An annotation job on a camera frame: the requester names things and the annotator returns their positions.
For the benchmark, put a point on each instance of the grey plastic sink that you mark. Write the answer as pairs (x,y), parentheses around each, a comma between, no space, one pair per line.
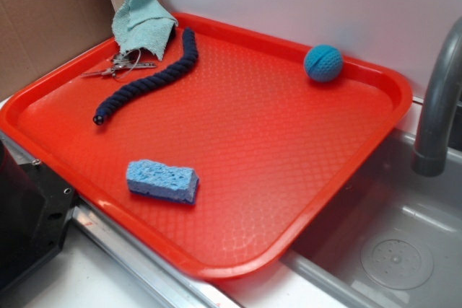
(323,267)

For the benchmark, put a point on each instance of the teal cloth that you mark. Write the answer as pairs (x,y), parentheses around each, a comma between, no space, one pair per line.
(143,24)

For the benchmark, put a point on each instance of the brown cardboard panel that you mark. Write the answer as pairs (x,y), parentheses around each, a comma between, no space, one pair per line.
(38,36)

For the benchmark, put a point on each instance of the sink drain cover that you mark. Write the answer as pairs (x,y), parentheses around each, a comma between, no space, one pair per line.
(396,260)

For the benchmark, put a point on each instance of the red plastic tray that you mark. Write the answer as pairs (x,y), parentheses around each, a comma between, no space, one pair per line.
(270,147)

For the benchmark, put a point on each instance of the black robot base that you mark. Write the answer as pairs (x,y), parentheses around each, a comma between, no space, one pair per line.
(36,206)

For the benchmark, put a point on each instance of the grey faucet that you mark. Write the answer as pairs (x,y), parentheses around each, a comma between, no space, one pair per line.
(439,127)

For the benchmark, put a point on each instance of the blue dimpled ball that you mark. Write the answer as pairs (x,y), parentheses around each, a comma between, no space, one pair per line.
(323,63)

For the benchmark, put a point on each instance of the silver keys on ring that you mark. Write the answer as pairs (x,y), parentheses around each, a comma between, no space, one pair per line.
(122,64)

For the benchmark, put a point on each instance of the blue sponge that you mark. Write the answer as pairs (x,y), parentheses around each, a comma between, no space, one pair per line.
(158,180)

